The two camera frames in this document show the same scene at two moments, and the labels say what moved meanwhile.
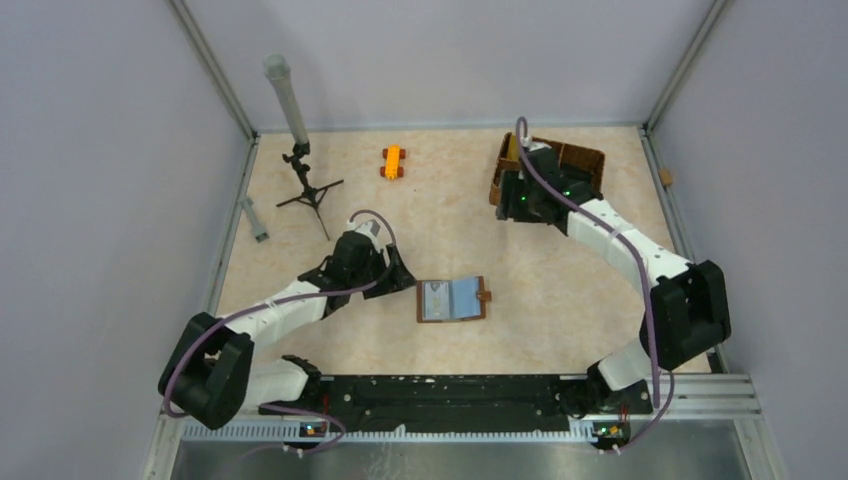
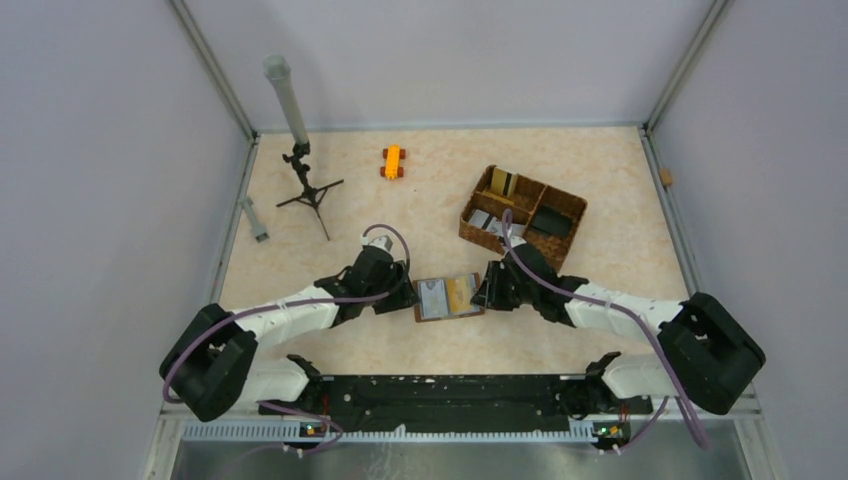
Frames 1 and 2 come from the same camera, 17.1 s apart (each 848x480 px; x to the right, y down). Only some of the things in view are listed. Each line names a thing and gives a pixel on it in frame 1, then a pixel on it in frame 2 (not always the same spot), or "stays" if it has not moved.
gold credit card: [512, 149] to [460, 292]
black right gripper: [508, 208] to [488, 295]
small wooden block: [665, 176] stays
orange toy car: [392, 169] stays
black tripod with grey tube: [278, 67] stays
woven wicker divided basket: [592, 159] to [546, 217]
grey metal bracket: [258, 232] stays
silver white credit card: [436, 301] stays
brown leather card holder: [462, 298] stays
